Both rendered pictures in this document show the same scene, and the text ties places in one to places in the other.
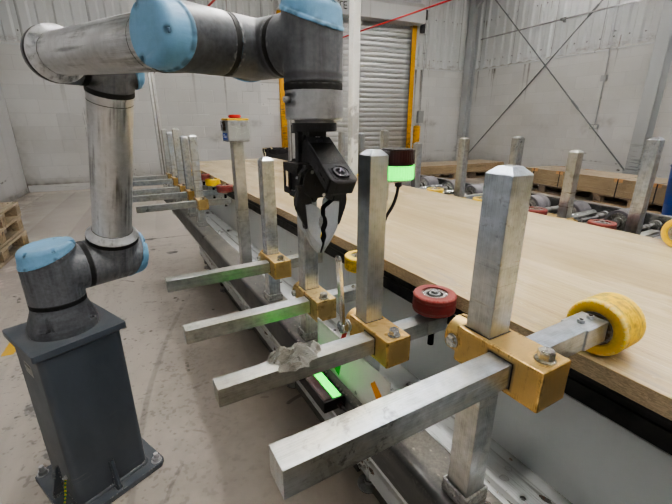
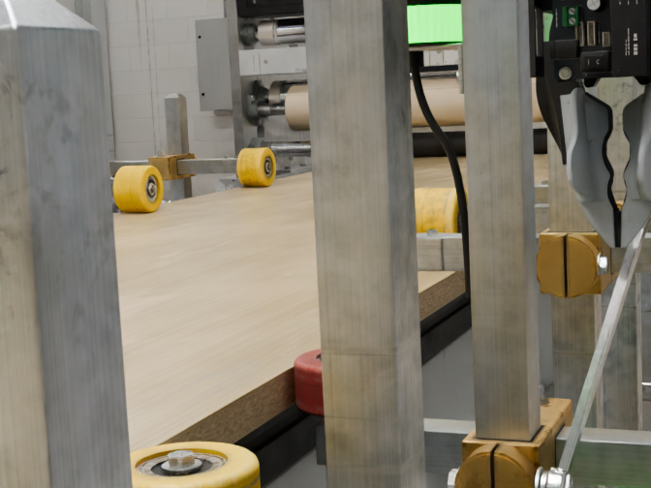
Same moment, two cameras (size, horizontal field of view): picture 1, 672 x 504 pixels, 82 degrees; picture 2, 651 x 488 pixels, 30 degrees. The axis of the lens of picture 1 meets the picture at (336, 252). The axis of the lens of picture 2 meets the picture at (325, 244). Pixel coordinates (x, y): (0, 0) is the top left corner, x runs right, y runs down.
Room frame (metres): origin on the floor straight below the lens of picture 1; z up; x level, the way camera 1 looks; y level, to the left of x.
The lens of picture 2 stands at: (1.19, 0.47, 1.10)
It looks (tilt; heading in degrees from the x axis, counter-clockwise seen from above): 7 degrees down; 232
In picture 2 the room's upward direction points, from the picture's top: 3 degrees counter-clockwise
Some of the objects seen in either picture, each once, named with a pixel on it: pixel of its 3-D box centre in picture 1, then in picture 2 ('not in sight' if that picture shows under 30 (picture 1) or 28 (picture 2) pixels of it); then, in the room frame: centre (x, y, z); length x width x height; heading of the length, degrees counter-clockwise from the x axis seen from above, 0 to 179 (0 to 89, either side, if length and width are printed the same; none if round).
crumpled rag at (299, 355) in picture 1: (296, 351); not in sight; (0.52, 0.06, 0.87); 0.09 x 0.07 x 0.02; 120
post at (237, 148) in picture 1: (241, 209); not in sight; (1.29, 0.32, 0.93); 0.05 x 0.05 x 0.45; 30
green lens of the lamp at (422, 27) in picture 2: (396, 171); (421, 25); (0.66, -0.10, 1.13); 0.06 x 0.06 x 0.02
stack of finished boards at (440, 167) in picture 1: (453, 166); not in sight; (9.02, -2.70, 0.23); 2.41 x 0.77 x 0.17; 115
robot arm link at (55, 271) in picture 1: (54, 269); not in sight; (1.08, 0.85, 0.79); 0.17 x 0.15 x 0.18; 141
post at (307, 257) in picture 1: (308, 254); (378, 486); (0.85, 0.07, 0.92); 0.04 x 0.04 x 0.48; 30
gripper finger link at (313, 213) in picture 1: (306, 225); (641, 168); (0.64, 0.05, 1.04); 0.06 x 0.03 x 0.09; 30
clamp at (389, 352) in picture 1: (376, 333); (512, 458); (0.61, -0.07, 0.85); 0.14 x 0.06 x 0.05; 30
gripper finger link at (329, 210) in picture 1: (323, 223); (584, 169); (0.65, 0.02, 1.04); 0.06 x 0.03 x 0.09; 30
